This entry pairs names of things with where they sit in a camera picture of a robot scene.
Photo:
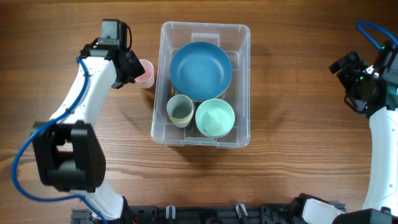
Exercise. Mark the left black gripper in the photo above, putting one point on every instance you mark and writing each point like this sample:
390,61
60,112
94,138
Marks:
137,68

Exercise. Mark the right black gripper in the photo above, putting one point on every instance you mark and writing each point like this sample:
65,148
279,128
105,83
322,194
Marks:
356,66

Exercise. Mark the pink plastic cup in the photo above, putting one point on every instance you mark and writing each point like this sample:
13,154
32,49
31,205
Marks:
147,79

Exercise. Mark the grey plastic cup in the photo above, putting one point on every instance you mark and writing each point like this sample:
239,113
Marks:
180,106

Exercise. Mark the yellow plastic cup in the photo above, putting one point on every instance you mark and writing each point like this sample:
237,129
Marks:
180,120

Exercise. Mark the dark blue bowl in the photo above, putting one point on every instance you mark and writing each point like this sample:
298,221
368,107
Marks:
201,70

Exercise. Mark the clear plastic storage container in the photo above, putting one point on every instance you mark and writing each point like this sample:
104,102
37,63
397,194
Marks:
235,40

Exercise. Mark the cream large bowl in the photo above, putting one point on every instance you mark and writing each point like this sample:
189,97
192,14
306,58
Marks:
199,100

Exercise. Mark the mint green bowl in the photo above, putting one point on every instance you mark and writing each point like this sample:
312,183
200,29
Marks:
215,133
215,114

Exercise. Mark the cream plastic cup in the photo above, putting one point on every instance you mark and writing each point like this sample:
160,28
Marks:
181,125

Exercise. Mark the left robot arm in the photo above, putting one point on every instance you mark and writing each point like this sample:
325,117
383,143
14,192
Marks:
67,151

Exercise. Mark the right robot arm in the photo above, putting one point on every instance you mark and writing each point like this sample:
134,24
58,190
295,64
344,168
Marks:
380,205

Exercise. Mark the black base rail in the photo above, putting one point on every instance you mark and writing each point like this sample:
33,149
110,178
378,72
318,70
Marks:
264,214

